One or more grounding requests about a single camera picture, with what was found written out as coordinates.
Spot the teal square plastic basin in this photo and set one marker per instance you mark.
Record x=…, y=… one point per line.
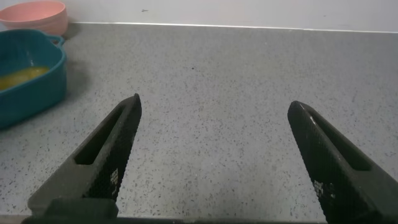
x=31, y=96

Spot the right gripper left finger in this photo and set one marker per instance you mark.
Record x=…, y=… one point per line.
x=105, y=161

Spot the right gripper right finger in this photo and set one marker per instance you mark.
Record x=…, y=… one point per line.
x=335, y=174

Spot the orange juice liquid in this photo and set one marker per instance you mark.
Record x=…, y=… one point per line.
x=18, y=77

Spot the pink plastic bowl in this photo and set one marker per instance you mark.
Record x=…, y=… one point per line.
x=31, y=15

